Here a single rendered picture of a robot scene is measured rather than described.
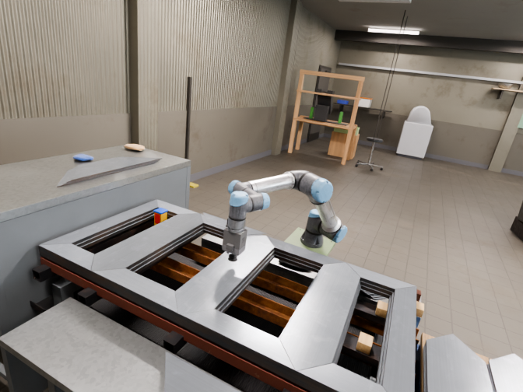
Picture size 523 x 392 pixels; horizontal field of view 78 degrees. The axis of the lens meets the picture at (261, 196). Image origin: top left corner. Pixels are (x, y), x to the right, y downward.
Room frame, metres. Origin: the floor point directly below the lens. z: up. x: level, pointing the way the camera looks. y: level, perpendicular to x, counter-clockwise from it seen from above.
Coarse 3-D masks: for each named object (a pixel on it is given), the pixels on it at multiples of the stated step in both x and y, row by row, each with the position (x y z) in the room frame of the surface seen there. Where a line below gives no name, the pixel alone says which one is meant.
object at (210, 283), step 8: (200, 272) 1.17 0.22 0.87; (192, 280) 1.11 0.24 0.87; (200, 280) 1.11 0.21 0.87; (208, 280) 1.12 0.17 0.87; (216, 280) 1.13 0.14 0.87; (208, 288) 1.07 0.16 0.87; (216, 288) 1.08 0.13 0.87; (224, 288) 1.08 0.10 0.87; (232, 288) 1.09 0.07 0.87; (224, 296) 1.03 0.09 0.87
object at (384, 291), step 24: (144, 216) 1.67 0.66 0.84; (168, 216) 1.73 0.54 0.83; (96, 240) 1.36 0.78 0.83; (72, 264) 1.13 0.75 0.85; (144, 264) 1.22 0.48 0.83; (264, 264) 1.35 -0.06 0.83; (312, 264) 1.38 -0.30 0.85; (120, 288) 1.02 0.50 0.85; (240, 288) 1.13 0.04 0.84; (360, 288) 1.26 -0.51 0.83; (384, 288) 1.25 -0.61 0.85; (168, 312) 0.93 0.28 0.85; (216, 336) 0.85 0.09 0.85; (384, 336) 0.97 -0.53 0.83; (264, 360) 0.77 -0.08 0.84; (336, 360) 0.83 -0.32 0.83; (384, 360) 0.84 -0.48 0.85; (312, 384) 0.71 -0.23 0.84
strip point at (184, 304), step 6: (180, 294) 1.01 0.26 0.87; (180, 300) 0.98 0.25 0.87; (186, 300) 0.98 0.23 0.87; (192, 300) 0.98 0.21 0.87; (180, 306) 0.94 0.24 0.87; (186, 306) 0.95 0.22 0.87; (192, 306) 0.95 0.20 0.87; (198, 306) 0.96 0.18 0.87; (204, 306) 0.96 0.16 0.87; (180, 312) 0.92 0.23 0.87; (186, 312) 0.92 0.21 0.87
